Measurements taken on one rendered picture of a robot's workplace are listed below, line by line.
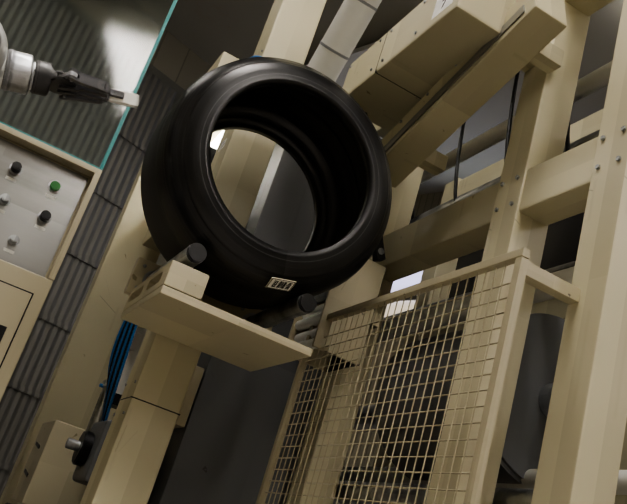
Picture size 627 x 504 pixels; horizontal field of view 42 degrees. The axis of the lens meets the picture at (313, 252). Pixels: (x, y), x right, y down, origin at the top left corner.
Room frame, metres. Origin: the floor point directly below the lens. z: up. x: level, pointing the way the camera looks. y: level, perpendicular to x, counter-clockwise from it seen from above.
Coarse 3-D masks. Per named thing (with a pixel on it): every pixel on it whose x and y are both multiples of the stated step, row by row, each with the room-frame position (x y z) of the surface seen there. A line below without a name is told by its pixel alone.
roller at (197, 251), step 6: (192, 246) 1.67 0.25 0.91; (198, 246) 1.67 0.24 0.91; (180, 252) 1.73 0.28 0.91; (186, 252) 1.67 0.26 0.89; (192, 252) 1.67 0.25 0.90; (198, 252) 1.67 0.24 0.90; (204, 252) 1.68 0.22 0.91; (174, 258) 1.76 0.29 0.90; (180, 258) 1.71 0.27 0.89; (186, 258) 1.68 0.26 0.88; (192, 258) 1.67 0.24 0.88; (198, 258) 1.68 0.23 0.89; (204, 258) 1.68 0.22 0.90; (186, 264) 1.71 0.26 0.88; (192, 264) 1.69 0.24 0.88; (156, 270) 1.91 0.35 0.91
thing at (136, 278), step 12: (144, 264) 1.98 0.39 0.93; (156, 264) 1.99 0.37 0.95; (132, 276) 1.98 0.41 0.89; (144, 276) 1.98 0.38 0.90; (132, 288) 1.98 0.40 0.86; (204, 300) 2.05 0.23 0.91; (216, 300) 2.06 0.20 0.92; (228, 312) 2.07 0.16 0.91; (240, 312) 2.08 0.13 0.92; (252, 312) 2.09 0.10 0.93
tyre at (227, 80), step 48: (192, 96) 1.64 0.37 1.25; (240, 96) 1.90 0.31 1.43; (288, 96) 1.89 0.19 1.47; (336, 96) 1.73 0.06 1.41; (192, 144) 1.63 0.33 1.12; (288, 144) 2.00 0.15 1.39; (336, 144) 1.97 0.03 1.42; (144, 192) 1.82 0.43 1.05; (192, 192) 1.65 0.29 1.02; (336, 192) 2.05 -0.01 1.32; (384, 192) 1.80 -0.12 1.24; (192, 240) 1.71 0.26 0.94; (240, 240) 1.69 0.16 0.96; (336, 240) 2.06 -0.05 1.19; (240, 288) 1.79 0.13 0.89
